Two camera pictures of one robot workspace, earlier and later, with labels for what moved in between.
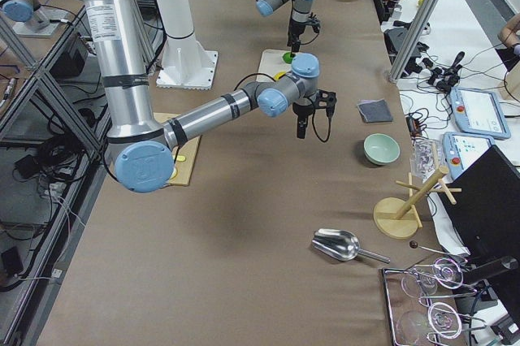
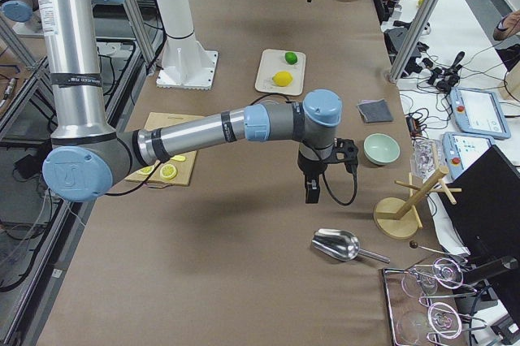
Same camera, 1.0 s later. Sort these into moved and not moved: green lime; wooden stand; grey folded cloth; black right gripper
Moved: black right gripper
Not moved: grey folded cloth; green lime; wooden stand
